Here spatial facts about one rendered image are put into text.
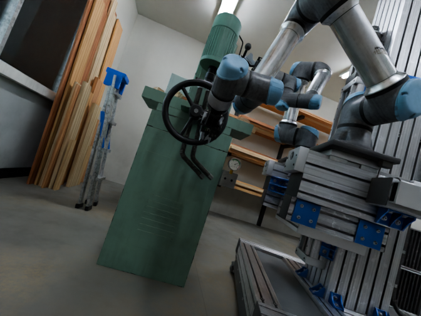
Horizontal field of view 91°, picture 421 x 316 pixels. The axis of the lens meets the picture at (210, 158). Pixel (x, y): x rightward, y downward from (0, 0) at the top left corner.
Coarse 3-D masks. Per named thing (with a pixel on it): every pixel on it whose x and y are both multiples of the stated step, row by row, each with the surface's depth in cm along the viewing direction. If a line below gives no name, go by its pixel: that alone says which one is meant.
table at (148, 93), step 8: (144, 88) 105; (152, 88) 106; (144, 96) 105; (152, 96) 106; (160, 96) 106; (152, 104) 114; (176, 104) 107; (184, 104) 98; (232, 120) 110; (240, 120) 111; (232, 128) 110; (240, 128) 110; (248, 128) 111; (232, 136) 127; (240, 136) 121; (248, 136) 115
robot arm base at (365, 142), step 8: (344, 128) 78; (352, 128) 76; (360, 128) 75; (368, 128) 75; (336, 136) 79; (344, 136) 77; (352, 136) 75; (360, 136) 74; (368, 136) 75; (360, 144) 73; (368, 144) 74
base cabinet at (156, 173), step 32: (160, 160) 104; (224, 160) 109; (128, 192) 102; (160, 192) 104; (192, 192) 106; (128, 224) 101; (160, 224) 103; (192, 224) 105; (128, 256) 101; (160, 256) 103; (192, 256) 104
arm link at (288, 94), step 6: (288, 90) 109; (282, 96) 110; (288, 96) 108; (294, 96) 107; (282, 102) 109; (288, 102) 109; (294, 102) 107; (276, 108) 114; (282, 108) 111; (288, 108) 111
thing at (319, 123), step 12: (300, 108) 333; (252, 120) 316; (300, 120) 371; (312, 120) 354; (324, 120) 342; (264, 132) 335; (324, 132) 389; (288, 144) 354; (228, 156) 332; (240, 156) 324; (252, 156) 318; (264, 156) 325; (252, 192) 316
